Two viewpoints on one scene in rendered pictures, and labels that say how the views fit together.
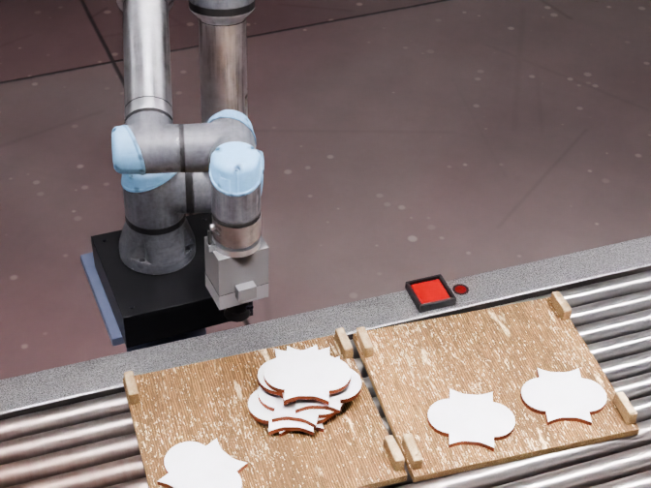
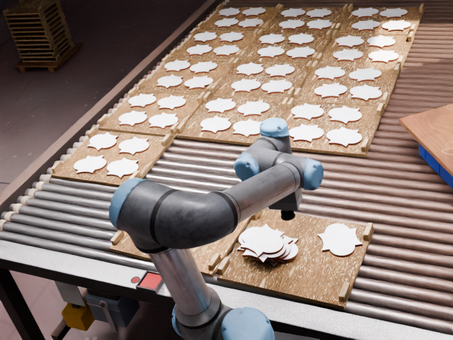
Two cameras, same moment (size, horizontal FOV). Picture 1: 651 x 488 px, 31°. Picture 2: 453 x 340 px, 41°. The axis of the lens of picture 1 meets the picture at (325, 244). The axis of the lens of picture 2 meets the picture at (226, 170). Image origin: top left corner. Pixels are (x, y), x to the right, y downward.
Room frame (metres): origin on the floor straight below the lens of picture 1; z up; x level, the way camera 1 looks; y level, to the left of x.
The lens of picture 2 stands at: (2.37, 1.07, 2.28)
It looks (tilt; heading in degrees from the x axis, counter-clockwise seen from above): 35 degrees down; 230
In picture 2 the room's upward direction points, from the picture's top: 11 degrees counter-clockwise
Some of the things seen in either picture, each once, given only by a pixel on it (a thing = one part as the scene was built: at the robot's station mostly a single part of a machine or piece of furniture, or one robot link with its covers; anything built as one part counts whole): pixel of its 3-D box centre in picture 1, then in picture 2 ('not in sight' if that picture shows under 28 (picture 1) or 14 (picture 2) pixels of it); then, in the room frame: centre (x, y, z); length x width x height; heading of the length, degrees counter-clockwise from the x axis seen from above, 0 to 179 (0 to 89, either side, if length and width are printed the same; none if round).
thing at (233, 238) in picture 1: (234, 226); not in sight; (1.40, 0.14, 1.33); 0.08 x 0.08 x 0.05
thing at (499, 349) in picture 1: (490, 381); (185, 228); (1.47, -0.30, 0.93); 0.41 x 0.35 x 0.02; 106
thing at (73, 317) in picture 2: not in sight; (73, 299); (1.85, -0.56, 0.74); 0.09 x 0.08 x 0.24; 110
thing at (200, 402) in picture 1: (259, 427); (296, 253); (1.35, 0.11, 0.93); 0.41 x 0.35 x 0.02; 108
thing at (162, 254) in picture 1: (156, 230); not in sight; (1.79, 0.33, 1.00); 0.15 x 0.15 x 0.10
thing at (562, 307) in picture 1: (561, 305); (116, 237); (1.65, -0.45, 0.95); 0.06 x 0.02 x 0.03; 16
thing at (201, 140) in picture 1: (220, 146); (260, 162); (1.50, 0.17, 1.40); 0.11 x 0.11 x 0.08; 8
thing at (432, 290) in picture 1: (430, 293); (152, 282); (1.71, -0.21, 0.92); 0.06 x 0.06 x 0.01; 20
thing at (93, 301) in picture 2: not in sight; (112, 303); (1.78, -0.39, 0.77); 0.14 x 0.11 x 0.18; 110
